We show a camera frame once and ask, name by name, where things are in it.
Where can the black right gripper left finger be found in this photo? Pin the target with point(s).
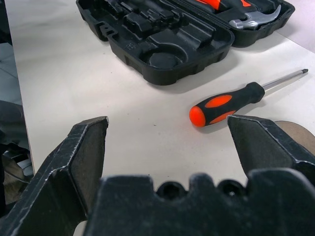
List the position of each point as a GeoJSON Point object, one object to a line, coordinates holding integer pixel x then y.
{"type": "Point", "coordinates": [49, 186]}

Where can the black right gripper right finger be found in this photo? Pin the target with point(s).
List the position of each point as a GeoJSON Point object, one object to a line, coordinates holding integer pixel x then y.
{"type": "Point", "coordinates": [265, 147]}

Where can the orange black phillips screwdriver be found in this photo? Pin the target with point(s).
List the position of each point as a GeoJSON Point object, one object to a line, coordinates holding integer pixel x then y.
{"type": "Point", "coordinates": [233, 103]}

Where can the black tool kit case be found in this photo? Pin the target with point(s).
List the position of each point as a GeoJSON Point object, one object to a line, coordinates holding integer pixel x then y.
{"type": "Point", "coordinates": [172, 37]}

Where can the tan round board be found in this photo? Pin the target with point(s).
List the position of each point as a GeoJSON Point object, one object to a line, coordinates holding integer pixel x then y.
{"type": "Point", "coordinates": [295, 129]}

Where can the steel claw hammer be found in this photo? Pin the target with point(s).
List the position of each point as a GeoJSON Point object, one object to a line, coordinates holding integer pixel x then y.
{"type": "Point", "coordinates": [253, 23]}

